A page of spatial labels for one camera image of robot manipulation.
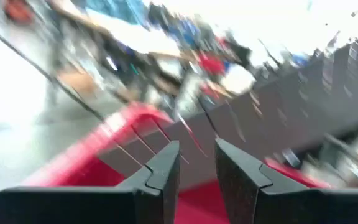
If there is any long grey slotted divider panel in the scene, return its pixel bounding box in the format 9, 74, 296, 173
98, 29, 358, 190

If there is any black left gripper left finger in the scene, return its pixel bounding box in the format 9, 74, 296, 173
0, 140, 181, 224

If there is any large red plastic bin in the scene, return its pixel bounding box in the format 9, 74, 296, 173
20, 104, 332, 224

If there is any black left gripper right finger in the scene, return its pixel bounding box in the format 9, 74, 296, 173
215, 138, 358, 224

